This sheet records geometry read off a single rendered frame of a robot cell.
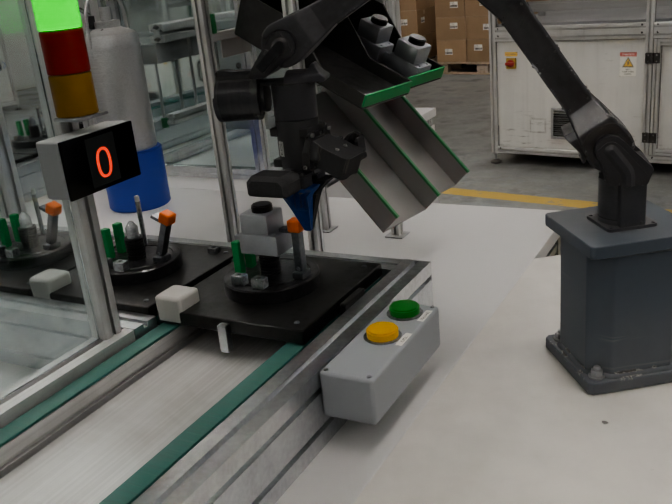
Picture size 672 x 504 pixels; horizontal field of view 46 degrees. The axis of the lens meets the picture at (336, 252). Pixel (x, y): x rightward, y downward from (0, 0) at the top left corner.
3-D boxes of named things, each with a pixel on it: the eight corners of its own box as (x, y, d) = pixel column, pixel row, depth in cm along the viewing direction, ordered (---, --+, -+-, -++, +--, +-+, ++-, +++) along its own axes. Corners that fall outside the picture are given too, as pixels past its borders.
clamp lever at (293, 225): (310, 267, 113) (305, 217, 110) (303, 272, 111) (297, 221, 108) (289, 265, 114) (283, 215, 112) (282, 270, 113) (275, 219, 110)
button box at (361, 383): (441, 345, 108) (439, 304, 106) (376, 427, 91) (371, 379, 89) (394, 338, 111) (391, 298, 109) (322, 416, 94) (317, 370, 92)
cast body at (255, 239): (294, 246, 114) (288, 200, 112) (278, 257, 110) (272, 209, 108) (245, 242, 118) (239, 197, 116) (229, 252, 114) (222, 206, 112)
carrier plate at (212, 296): (382, 275, 120) (381, 262, 120) (304, 345, 101) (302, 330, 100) (251, 261, 132) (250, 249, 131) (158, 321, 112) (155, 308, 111)
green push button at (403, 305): (424, 314, 106) (424, 300, 105) (413, 327, 102) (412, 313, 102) (397, 310, 108) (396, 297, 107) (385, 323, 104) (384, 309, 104)
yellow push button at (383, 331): (404, 337, 100) (403, 323, 99) (391, 351, 97) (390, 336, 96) (375, 333, 102) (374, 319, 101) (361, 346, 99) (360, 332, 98)
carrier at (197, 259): (244, 260, 132) (233, 188, 128) (150, 320, 113) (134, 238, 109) (134, 248, 144) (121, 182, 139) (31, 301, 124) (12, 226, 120)
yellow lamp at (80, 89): (107, 110, 97) (100, 69, 95) (77, 118, 92) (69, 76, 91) (78, 110, 99) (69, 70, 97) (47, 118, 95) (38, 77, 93)
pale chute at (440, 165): (455, 185, 149) (470, 170, 146) (418, 205, 140) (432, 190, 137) (362, 78, 154) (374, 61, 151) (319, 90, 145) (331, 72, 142)
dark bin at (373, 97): (408, 94, 131) (422, 52, 127) (362, 110, 121) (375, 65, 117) (285, 24, 142) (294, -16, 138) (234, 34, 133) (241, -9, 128)
